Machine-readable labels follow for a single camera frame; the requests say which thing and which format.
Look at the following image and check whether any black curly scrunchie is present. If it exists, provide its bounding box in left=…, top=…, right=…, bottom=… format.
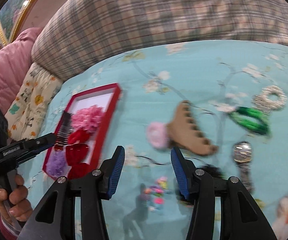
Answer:
left=179, top=164, right=226, bottom=203

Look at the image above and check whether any purple organza scrunchie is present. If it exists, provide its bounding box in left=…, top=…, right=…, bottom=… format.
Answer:
left=46, top=151, right=67, bottom=177

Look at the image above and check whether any black pearl hair comb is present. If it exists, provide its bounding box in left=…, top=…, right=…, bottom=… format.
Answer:
left=54, top=111, right=72, bottom=151

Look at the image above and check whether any red velvet bow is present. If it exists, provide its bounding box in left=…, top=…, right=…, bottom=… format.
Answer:
left=65, top=143, right=89, bottom=166

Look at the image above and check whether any small red bow clip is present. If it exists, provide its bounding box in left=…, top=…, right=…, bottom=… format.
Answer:
left=68, top=129, right=91, bottom=145

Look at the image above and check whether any rhinestone wrist watch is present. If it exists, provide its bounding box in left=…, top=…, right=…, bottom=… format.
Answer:
left=232, top=141, right=254, bottom=193

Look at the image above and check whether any pink lace scrunchie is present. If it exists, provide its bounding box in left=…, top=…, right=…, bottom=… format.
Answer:
left=71, top=105, right=104, bottom=133

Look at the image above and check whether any green braided hair tie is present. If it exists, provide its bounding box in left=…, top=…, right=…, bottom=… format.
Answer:
left=227, top=106, right=270, bottom=136

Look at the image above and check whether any red fuzzy scrunchie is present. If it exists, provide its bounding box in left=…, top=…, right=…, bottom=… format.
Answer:
left=67, top=163, right=96, bottom=180

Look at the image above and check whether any person's left hand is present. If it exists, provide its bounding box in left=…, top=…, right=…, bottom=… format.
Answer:
left=0, top=174, right=33, bottom=225

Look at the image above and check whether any cartoon print baby pillow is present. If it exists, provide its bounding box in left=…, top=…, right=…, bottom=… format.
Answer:
left=5, top=63, right=63, bottom=141

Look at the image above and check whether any colourful beaded hair clip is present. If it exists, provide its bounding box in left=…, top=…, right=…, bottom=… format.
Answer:
left=141, top=176, right=172, bottom=212

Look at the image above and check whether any red shallow box tray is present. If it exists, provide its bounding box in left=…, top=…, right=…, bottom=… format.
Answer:
left=43, top=83, right=121, bottom=179

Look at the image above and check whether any tan claw hair clip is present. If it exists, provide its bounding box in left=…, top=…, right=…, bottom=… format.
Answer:
left=166, top=100, right=218, bottom=156

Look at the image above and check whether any pink fluffy scrunchie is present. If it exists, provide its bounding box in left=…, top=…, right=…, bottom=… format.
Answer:
left=146, top=122, right=169, bottom=150

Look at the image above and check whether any pink quilted blanket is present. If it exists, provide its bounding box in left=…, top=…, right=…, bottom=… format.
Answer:
left=0, top=27, right=42, bottom=114

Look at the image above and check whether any teal floral bedsheet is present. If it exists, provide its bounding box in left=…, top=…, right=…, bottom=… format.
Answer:
left=16, top=39, right=288, bottom=240

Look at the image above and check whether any pearl beaded scrunchie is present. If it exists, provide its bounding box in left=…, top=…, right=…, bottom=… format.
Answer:
left=252, top=85, right=287, bottom=113

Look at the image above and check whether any gold framed picture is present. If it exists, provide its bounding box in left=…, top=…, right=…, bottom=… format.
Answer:
left=0, top=0, right=37, bottom=46

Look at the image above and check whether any plaid quilt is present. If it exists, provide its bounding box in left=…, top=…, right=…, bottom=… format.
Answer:
left=31, top=0, right=288, bottom=81

